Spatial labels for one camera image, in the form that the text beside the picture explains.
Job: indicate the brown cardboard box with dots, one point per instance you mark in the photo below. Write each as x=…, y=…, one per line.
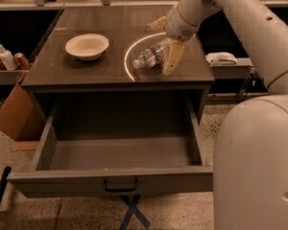
x=19, y=118

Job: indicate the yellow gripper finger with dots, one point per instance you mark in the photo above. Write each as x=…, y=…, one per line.
x=158, y=24
x=173, y=58

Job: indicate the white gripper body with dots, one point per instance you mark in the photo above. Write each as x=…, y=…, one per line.
x=177, y=26

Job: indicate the black drawer handle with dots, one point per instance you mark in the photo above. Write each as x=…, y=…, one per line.
x=120, y=187

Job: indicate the white folded cloth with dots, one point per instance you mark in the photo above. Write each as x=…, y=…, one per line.
x=221, y=58

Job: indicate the clear plastic water bottle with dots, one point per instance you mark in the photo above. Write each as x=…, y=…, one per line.
x=153, y=55

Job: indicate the white pump bottle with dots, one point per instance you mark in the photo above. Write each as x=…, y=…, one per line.
x=7, y=58

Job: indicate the open grey top drawer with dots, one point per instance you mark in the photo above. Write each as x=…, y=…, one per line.
x=158, y=143

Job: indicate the white paper bowl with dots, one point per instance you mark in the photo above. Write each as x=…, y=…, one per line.
x=86, y=47

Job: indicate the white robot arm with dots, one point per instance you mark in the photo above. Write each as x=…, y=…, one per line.
x=250, y=161

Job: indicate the blue tape cross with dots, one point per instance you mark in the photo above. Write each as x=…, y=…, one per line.
x=131, y=203

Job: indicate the red soda can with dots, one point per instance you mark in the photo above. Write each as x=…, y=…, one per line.
x=22, y=61

